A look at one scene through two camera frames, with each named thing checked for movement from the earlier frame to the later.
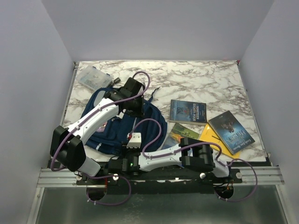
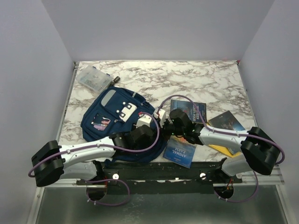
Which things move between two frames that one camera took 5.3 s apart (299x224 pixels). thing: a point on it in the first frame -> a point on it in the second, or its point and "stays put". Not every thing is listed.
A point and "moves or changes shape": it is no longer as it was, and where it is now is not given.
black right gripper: x=125 y=149 -> x=162 y=129
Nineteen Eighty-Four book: x=188 y=113 stays put
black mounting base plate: x=166 y=182 stays put
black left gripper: x=139 y=113 -> x=146 y=143
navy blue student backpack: x=112 y=136 moves or changes shape
